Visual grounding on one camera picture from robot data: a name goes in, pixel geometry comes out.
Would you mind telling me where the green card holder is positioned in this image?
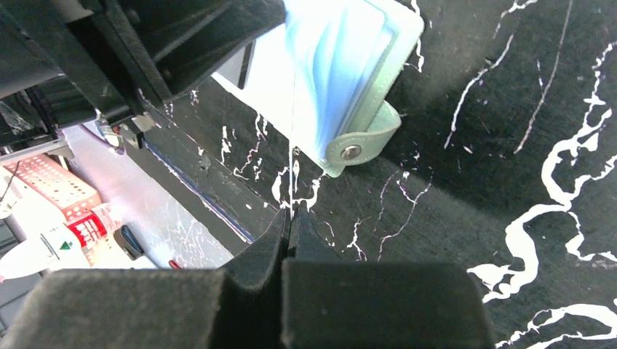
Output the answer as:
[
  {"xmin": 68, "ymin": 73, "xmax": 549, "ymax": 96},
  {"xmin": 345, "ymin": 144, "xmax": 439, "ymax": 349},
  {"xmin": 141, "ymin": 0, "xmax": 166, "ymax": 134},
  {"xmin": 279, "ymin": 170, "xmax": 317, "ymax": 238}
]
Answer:
[{"xmin": 213, "ymin": 1, "xmax": 425, "ymax": 177}]

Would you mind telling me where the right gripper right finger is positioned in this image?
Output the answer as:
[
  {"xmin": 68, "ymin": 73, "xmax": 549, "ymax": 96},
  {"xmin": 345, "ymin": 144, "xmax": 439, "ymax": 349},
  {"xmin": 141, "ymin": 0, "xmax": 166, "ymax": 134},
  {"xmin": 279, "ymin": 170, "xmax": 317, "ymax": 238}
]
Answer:
[{"xmin": 282, "ymin": 209, "xmax": 494, "ymax": 348}]

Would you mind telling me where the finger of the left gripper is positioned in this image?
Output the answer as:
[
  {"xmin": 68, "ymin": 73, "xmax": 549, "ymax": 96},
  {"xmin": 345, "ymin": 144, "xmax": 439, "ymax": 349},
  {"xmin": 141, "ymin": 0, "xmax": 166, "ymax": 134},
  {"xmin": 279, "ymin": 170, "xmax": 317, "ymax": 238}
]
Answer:
[{"xmin": 103, "ymin": 1, "xmax": 285, "ymax": 102}]

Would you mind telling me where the black base bar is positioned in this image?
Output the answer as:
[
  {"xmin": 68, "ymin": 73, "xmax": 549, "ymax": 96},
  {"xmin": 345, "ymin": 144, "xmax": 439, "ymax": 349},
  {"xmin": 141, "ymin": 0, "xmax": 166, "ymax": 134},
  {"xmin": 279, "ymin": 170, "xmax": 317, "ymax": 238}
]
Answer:
[{"xmin": 122, "ymin": 91, "xmax": 319, "ymax": 256}]

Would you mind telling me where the red white bottle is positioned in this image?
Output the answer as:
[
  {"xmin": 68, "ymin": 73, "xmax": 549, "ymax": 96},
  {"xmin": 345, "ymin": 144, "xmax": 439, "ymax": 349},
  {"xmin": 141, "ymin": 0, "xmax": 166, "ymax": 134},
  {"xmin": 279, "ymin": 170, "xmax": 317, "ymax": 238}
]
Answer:
[{"xmin": 1, "ymin": 204, "xmax": 123, "ymax": 282}]

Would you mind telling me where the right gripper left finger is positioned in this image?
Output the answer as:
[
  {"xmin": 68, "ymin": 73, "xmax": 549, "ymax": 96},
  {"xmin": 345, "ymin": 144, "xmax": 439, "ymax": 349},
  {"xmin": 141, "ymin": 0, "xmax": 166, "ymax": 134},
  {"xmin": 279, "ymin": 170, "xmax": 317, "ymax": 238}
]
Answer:
[{"xmin": 1, "ymin": 209, "xmax": 290, "ymax": 348}]

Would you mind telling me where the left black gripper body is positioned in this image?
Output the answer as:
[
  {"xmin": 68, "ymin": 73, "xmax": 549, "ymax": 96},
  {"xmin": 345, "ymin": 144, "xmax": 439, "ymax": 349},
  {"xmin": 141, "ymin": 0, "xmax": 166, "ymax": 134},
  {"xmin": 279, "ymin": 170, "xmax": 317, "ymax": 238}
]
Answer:
[{"xmin": 0, "ymin": 0, "xmax": 170, "ymax": 155}]

